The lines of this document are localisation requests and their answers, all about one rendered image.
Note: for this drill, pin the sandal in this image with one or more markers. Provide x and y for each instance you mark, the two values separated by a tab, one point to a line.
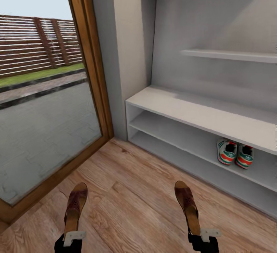
185	198
76	202

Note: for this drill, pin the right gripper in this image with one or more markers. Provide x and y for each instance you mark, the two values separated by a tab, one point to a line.
199	245

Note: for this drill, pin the door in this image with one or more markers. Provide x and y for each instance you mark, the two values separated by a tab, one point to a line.
54	109

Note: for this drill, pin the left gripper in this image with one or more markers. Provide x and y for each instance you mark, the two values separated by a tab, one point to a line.
75	247

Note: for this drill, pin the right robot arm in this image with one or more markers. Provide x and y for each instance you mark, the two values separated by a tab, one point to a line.
206	242

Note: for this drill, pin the gym shoe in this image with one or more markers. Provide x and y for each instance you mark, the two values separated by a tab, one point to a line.
245	155
227	150

